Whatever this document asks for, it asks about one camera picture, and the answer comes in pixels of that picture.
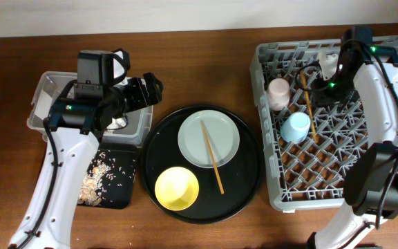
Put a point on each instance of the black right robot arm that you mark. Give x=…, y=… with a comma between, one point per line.
x=370, y=186

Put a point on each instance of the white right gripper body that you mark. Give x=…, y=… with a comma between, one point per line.
x=332, y=75

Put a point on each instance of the clear plastic bin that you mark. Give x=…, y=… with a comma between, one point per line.
x=49, y=87

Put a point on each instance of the yellow bowl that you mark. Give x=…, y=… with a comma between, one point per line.
x=176, y=188

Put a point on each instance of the wooden chopstick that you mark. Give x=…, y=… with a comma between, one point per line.
x=204, y=130
x=309, y=107

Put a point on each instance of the grey dishwasher rack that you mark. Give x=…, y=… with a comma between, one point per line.
x=308, y=175

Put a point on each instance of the blue cup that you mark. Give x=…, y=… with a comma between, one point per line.
x=295, y=128

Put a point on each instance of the food scraps pile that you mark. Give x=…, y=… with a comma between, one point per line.
x=93, y=183

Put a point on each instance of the pink cup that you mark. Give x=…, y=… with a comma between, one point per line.
x=278, y=94

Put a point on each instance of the black square tray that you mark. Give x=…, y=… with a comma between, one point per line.
x=116, y=183

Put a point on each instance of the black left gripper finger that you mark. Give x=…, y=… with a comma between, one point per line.
x=155, y=92
x=151, y=79

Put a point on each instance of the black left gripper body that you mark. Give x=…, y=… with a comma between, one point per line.
x=128, y=97

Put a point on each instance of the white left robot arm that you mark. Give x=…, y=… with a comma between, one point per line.
x=74, y=127

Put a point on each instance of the grey plate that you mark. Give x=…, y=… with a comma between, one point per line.
x=222, y=132

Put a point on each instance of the round black tray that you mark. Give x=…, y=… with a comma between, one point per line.
x=241, y=177

